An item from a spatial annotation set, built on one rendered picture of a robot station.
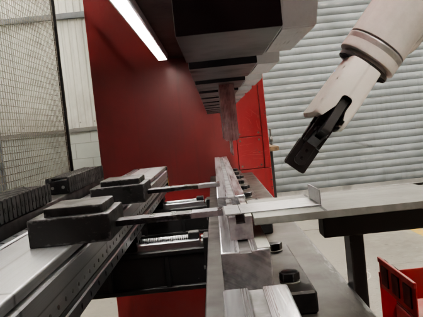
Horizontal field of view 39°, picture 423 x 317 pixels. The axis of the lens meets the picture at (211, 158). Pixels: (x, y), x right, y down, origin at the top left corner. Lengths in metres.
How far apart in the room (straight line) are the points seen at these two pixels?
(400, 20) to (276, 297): 0.46
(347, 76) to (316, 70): 7.77
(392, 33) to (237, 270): 0.37
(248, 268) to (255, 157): 2.30
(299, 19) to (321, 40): 8.29
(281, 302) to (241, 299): 0.04
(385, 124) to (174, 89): 6.07
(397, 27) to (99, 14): 2.38
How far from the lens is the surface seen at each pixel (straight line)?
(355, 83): 0.82
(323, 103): 0.81
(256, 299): 0.54
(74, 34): 8.70
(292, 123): 8.50
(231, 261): 0.73
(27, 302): 0.63
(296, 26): 0.37
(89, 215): 0.81
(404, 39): 0.86
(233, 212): 0.82
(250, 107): 3.01
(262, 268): 0.73
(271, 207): 0.83
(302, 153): 0.84
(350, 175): 8.69
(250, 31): 0.36
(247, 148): 3.01
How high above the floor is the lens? 1.12
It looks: 3 degrees down
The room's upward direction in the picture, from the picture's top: 6 degrees counter-clockwise
